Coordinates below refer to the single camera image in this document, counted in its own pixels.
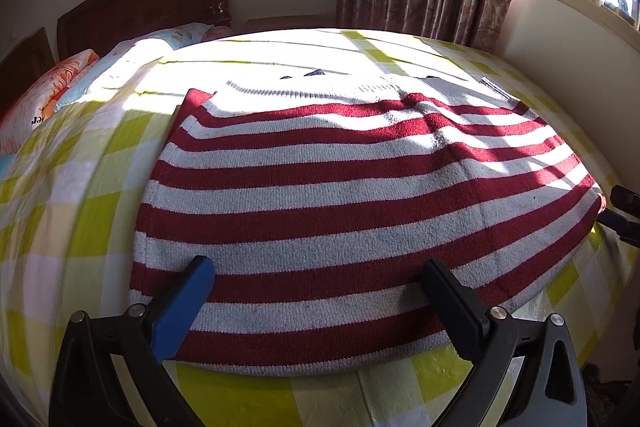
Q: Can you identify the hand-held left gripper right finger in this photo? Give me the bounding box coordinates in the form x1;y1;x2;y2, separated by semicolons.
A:
420;258;588;427

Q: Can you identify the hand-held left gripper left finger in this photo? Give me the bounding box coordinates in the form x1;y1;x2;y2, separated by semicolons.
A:
47;255;217;427

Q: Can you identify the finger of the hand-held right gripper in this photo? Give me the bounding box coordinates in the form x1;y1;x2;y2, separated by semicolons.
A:
611;185;640;208
597;208;640;249

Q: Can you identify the red white striped sweater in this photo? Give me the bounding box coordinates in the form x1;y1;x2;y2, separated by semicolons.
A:
127;68;607;377

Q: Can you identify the yellow checked bedsheet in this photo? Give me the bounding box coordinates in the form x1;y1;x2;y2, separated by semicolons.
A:
0;27;640;427

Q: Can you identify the light blue floral pillow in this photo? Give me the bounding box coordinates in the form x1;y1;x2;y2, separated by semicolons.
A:
54;38;174;112
162;22;235;48

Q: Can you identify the orange floral pillow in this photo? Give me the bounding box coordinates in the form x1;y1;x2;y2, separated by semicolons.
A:
0;49;101;156

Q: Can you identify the small wooden headboard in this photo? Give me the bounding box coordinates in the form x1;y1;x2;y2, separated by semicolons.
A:
0;27;57;114

